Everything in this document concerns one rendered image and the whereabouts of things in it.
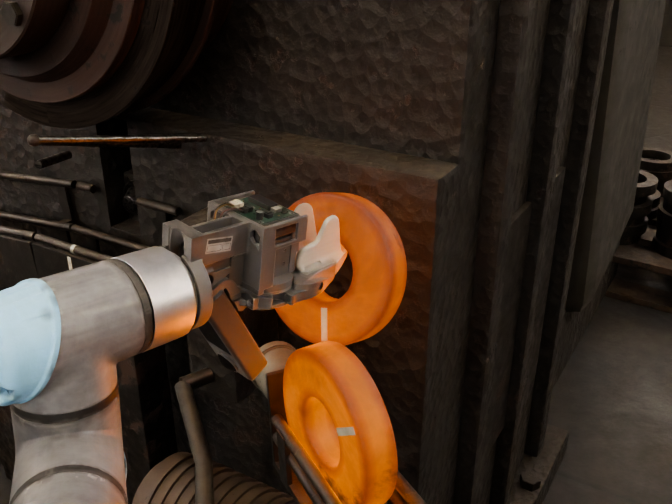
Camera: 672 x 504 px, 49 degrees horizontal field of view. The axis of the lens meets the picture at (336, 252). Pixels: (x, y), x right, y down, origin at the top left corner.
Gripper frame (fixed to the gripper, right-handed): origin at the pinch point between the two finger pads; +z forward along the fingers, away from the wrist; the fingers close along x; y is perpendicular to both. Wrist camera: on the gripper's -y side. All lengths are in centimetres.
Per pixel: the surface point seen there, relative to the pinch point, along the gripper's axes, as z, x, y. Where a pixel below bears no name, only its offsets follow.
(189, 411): -6.9, 13.4, -24.2
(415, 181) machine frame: 10.8, -0.9, 5.7
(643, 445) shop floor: 103, -14, -72
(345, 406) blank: -12.0, -12.7, -5.7
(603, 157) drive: 96, 11, -9
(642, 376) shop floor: 130, -3, -70
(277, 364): -4.3, 2.5, -13.0
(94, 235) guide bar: -0.2, 44.2, -14.9
